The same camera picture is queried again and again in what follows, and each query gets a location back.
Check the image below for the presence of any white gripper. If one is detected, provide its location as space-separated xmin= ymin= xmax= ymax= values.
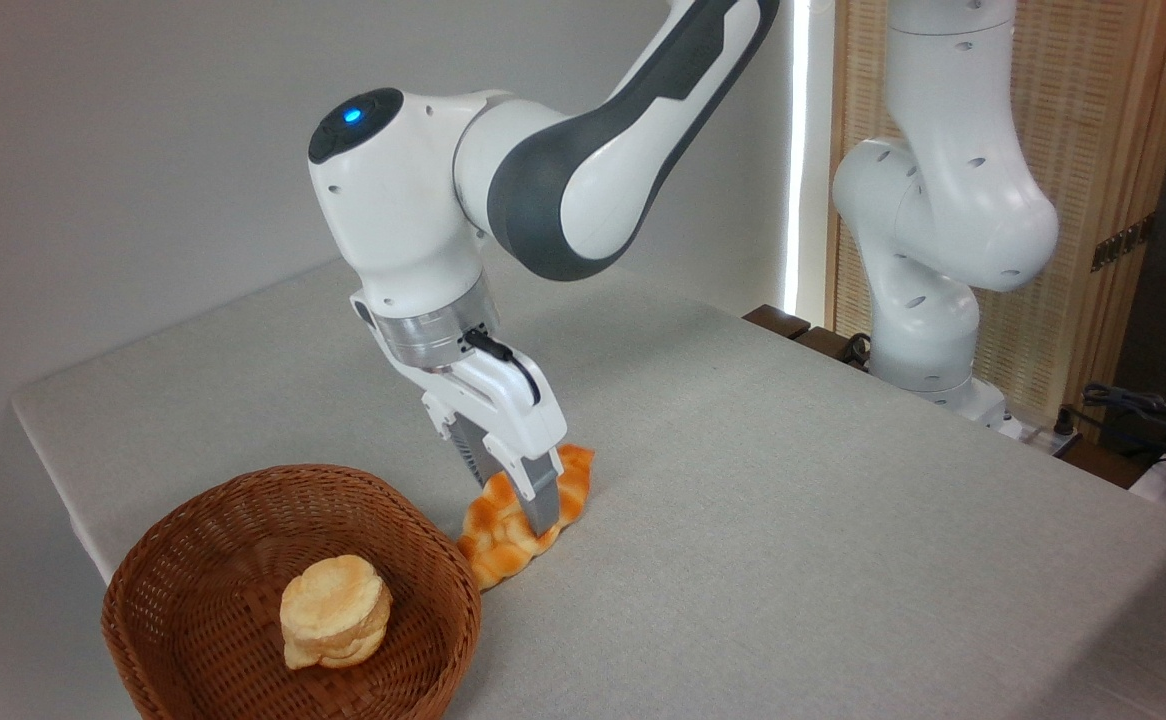
xmin=349 ymin=290 xmax=567 ymax=539

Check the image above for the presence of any braided golden bread loaf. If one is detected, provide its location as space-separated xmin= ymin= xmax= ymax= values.
xmin=455 ymin=443 xmax=596 ymax=592

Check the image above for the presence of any round pale bread bun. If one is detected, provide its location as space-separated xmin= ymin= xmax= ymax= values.
xmin=279 ymin=554 xmax=394 ymax=671

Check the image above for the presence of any brown wicker basket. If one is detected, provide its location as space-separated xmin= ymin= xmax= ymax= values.
xmin=101 ymin=464 xmax=484 ymax=720

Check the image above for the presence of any dark wooden block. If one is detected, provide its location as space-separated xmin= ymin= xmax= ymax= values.
xmin=794 ymin=326 xmax=872 ymax=369
xmin=742 ymin=304 xmax=812 ymax=342

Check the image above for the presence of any metal screen hinge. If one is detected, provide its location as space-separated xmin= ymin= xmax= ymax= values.
xmin=1090 ymin=214 xmax=1155 ymax=273

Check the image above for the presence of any wooden bamboo folding screen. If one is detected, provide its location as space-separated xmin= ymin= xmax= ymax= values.
xmin=825 ymin=0 xmax=1166 ymax=441

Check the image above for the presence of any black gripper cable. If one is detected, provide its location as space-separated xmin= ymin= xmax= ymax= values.
xmin=462 ymin=327 xmax=543 ymax=407

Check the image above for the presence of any black cable bundle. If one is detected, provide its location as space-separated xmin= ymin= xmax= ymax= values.
xmin=1081 ymin=382 xmax=1166 ymax=473

